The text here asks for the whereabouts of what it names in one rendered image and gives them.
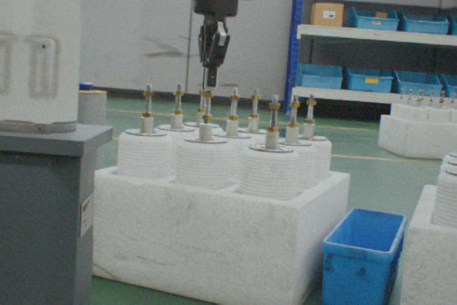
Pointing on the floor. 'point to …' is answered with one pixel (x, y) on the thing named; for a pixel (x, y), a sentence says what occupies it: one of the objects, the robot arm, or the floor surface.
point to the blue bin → (362, 258)
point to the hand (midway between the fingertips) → (210, 78)
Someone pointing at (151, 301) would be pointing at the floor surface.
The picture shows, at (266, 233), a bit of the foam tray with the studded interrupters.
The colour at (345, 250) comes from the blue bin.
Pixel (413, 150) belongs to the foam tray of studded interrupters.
